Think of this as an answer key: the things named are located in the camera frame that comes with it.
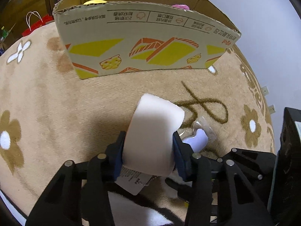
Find yellow plush toy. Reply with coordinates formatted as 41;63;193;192
84;0;107;5

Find printed cardboard box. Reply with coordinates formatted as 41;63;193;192
53;0;241;79

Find beige floral plush blanket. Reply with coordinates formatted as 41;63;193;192
1;23;274;216

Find red paper shopping bag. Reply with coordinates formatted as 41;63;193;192
22;11;54;37

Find pink plush toy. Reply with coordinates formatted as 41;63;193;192
172;4;190;10

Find clear packet with lilac item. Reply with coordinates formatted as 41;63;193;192
179;116;217;153

